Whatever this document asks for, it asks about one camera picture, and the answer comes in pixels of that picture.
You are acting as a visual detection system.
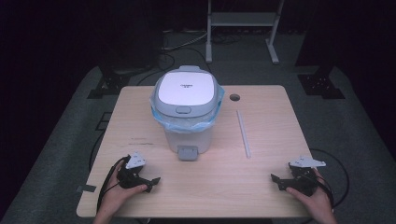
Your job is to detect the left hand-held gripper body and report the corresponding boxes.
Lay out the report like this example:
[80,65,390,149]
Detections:
[116,151,151,189]

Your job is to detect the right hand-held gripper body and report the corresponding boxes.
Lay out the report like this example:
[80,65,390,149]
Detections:
[287,156,327,198]

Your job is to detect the person's left hand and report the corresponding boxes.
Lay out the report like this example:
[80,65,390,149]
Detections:
[100,161,149,217]

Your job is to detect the person's right hand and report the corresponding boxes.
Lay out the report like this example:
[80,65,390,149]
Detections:
[286,168,334,217]

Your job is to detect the grey tape piece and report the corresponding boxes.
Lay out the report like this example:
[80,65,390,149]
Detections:
[76,184,97,194]

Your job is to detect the white straw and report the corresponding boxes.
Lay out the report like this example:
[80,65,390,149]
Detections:
[235,109,252,160]

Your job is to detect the black floor tape marking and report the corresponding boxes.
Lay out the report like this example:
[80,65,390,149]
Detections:
[95,111,114,132]

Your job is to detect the blue plastic bin liner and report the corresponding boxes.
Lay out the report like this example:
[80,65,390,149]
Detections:
[149,83,226,134]

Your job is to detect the black stand base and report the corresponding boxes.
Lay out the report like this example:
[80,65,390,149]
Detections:
[296,63,347,100]
[87,63,134,100]

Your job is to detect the white pedal trash can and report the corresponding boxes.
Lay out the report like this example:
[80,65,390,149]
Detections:
[149,64,225,162]

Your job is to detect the white metal stand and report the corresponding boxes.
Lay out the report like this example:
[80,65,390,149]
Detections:
[205,0,286,65]

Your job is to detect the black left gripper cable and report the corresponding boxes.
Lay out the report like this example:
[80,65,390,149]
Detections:
[96,155,130,214]

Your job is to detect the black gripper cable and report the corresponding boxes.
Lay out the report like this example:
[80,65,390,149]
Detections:
[309,147,350,210]
[96,155,130,214]

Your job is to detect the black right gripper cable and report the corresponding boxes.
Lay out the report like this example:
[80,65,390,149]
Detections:
[309,147,350,210]

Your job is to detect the black floor cable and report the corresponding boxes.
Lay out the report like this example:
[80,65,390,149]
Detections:
[135,46,213,87]

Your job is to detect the white floor cable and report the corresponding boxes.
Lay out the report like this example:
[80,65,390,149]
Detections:
[161,30,209,52]

